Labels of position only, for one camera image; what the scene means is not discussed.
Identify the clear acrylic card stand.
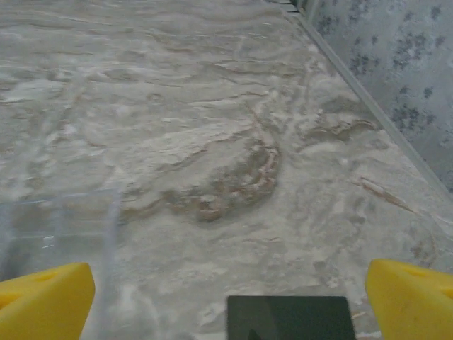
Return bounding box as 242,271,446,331
0,189,123,319

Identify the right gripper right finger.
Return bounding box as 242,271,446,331
364,258,453,340

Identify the black credit card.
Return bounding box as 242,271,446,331
226,295,357,340

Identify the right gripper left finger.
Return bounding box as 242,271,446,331
0,261,96,340

